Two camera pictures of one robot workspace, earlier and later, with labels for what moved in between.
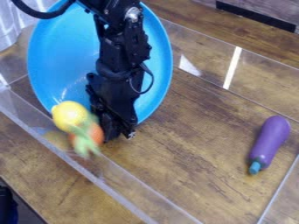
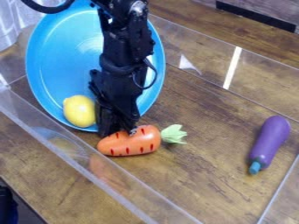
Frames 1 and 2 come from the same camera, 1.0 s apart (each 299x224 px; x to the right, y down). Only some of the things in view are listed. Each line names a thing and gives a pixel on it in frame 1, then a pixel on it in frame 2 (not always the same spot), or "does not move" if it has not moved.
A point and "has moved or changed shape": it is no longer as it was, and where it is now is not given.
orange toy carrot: [88, 138] → [118, 143]
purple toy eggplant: [274, 134] does not move
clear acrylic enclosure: [145, 122] does not move
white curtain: [15, 18] does not move
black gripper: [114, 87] does not move
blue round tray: [62, 53] has moved or changed shape
